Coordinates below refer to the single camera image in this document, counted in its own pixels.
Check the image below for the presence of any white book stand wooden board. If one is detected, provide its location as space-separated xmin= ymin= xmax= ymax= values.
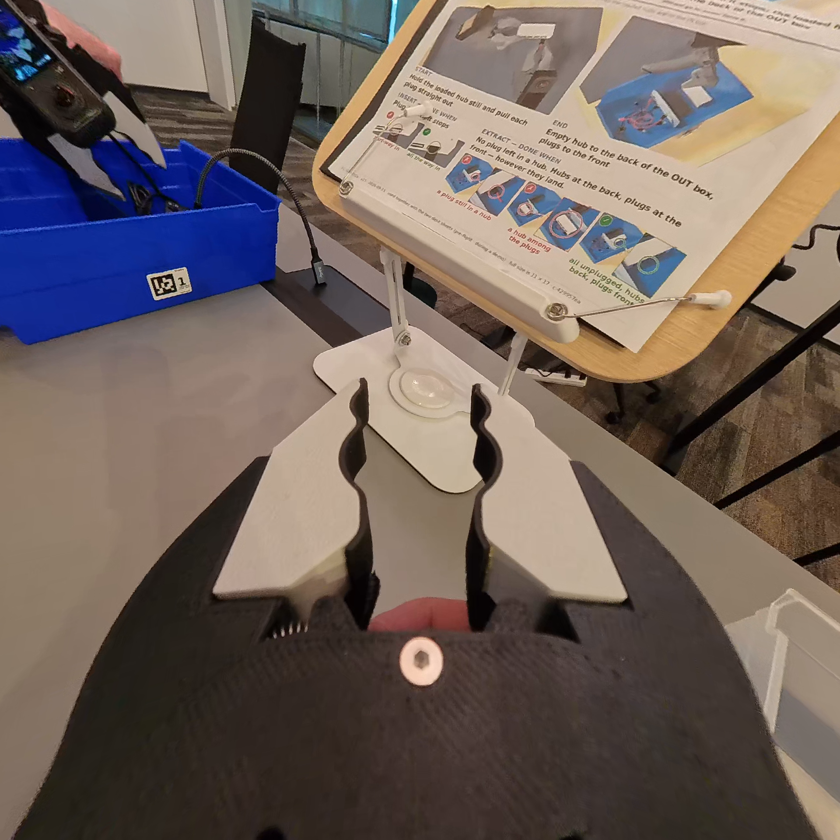
xmin=311 ymin=0 xmax=840 ymax=493

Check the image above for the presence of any black braided usb cable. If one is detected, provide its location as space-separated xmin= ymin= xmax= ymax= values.
xmin=193 ymin=150 xmax=329 ymax=287

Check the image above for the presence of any black office chair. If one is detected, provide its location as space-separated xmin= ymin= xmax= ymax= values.
xmin=230 ymin=16 xmax=307 ymax=198

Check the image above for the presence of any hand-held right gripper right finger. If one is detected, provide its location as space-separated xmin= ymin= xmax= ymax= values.
xmin=465 ymin=385 xmax=630 ymax=630

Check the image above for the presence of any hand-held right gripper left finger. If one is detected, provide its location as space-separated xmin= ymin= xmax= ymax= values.
xmin=213 ymin=377 xmax=382 ymax=624

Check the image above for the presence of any clear acrylic box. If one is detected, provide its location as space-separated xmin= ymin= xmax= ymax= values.
xmin=725 ymin=587 xmax=840 ymax=840

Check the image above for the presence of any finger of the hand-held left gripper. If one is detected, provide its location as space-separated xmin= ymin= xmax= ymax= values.
xmin=110 ymin=94 xmax=168 ymax=169
xmin=46 ymin=134 xmax=127 ymax=202

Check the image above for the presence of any pink cloth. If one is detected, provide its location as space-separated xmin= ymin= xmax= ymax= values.
xmin=41 ymin=0 xmax=123 ymax=78

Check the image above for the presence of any blue plastic bin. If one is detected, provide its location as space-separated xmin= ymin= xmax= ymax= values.
xmin=0 ymin=136 xmax=282 ymax=345

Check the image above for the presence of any printed instruction sheet pad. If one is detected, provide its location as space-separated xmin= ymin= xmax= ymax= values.
xmin=328 ymin=0 xmax=840 ymax=355

